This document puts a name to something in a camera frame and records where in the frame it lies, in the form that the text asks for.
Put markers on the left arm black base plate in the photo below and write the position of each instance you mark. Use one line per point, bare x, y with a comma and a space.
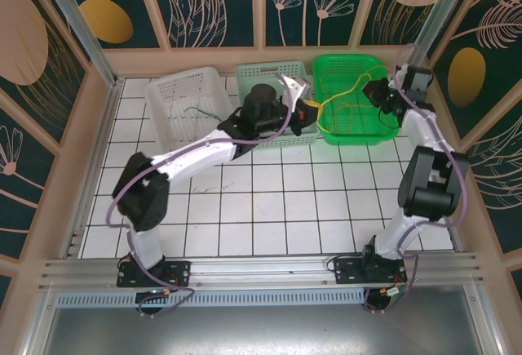
179, 273

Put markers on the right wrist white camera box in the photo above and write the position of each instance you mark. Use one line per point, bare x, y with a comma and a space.
401, 72

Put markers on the wall panel curved leaf outlines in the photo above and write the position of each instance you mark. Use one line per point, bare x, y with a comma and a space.
501, 216

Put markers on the aluminium mounting rail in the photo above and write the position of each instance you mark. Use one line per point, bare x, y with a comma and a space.
261, 267

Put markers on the wall panel orange circle leaves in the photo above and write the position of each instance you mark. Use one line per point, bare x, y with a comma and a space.
244, 12

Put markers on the wall panel yellow oval leaf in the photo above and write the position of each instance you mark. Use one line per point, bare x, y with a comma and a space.
138, 12

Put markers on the bright green plastic basket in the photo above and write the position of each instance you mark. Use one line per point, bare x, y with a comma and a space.
346, 65

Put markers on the white perforated plastic basket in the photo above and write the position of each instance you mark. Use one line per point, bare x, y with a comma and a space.
175, 90

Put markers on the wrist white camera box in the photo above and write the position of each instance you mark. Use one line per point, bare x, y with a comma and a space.
295, 85
401, 72

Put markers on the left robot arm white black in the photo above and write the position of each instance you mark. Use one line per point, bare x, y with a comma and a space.
195, 155

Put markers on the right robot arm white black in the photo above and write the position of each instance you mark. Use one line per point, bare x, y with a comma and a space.
424, 183

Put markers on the wall panel large beige circle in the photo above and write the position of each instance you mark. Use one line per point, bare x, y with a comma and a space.
24, 45

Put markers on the wall panel beige circle reeds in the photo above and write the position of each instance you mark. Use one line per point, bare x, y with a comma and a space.
387, 16

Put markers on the wall panel single pink flower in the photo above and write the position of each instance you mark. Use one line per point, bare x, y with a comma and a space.
20, 192

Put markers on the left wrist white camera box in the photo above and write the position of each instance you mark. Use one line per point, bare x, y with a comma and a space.
295, 85

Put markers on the grey metal plate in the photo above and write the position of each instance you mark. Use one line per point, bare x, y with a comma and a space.
261, 332

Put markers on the wall panel pink flowers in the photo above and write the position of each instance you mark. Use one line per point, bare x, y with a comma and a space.
302, 24

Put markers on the aluminium corner post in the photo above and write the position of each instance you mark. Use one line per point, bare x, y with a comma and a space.
77, 20
432, 20

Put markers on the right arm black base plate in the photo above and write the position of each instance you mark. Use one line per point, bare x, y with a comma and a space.
346, 273

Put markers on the wall panel yellow circle feathers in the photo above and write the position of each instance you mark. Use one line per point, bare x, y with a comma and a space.
497, 85

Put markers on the mint perforated plastic basket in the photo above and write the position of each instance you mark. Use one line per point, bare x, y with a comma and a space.
261, 71

